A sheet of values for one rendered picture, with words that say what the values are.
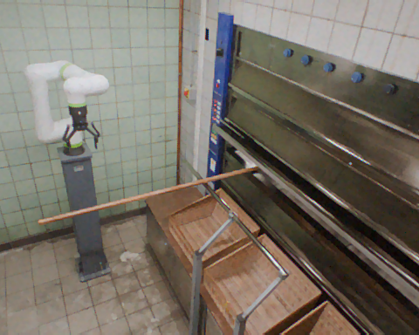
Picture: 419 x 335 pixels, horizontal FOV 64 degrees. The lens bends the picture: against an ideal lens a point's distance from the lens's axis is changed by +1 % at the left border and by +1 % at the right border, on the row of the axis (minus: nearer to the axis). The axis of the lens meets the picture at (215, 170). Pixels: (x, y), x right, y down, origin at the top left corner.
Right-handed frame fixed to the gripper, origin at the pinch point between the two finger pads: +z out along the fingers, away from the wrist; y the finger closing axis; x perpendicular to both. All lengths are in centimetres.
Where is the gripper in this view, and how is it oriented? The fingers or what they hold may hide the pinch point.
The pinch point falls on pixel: (83, 148)
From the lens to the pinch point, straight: 204.8
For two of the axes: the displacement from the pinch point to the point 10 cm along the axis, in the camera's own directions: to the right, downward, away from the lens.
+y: -8.7, 1.8, -4.5
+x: 4.8, 4.6, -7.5
